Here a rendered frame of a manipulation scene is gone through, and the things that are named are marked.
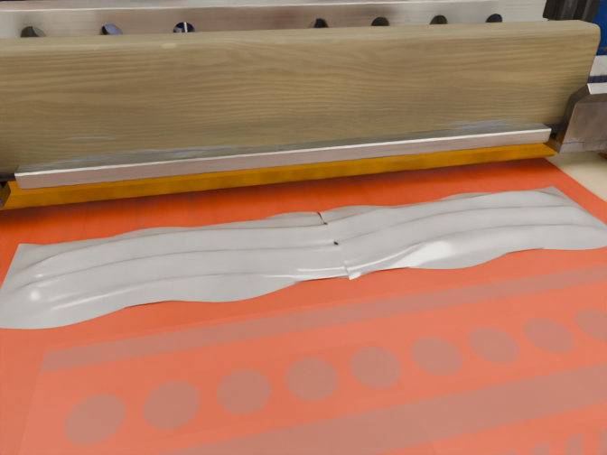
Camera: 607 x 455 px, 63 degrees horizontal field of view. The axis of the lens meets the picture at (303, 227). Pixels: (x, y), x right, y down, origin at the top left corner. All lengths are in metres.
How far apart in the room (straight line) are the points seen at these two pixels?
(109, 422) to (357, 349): 0.11
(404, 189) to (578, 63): 0.15
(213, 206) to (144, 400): 0.15
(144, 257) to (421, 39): 0.21
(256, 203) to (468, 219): 0.14
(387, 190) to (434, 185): 0.04
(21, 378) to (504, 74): 0.33
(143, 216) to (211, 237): 0.06
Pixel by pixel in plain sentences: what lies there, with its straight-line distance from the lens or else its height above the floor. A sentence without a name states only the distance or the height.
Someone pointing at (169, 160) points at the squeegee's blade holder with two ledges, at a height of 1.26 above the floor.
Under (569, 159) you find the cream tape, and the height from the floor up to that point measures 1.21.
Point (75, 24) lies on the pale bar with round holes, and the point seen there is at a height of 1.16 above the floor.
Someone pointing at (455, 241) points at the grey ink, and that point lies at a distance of 0.30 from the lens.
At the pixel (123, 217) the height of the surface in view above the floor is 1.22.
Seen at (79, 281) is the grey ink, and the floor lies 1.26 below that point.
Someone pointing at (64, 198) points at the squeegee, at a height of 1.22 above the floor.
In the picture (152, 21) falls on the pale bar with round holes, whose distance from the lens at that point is 0.53.
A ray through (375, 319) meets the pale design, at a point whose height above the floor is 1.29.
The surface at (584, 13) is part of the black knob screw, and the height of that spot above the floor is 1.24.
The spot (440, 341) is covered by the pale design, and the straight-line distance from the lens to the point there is 0.25.
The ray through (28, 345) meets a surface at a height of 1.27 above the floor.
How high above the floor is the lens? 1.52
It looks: 64 degrees down
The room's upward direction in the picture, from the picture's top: 19 degrees clockwise
